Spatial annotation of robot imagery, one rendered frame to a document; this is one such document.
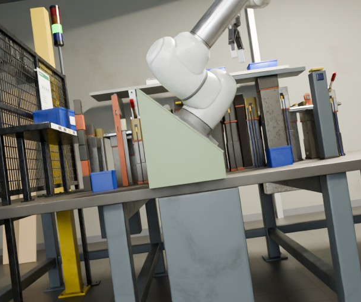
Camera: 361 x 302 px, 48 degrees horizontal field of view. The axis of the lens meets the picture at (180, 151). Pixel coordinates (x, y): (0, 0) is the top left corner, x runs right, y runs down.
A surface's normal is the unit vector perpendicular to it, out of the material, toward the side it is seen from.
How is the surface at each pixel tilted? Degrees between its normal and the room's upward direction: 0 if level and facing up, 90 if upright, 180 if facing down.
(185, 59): 109
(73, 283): 90
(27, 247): 72
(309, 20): 90
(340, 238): 90
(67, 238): 90
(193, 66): 114
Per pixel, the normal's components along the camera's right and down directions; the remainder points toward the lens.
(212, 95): 0.36, 0.18
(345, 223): -0.01, -0.04
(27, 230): -0.06, -0.34
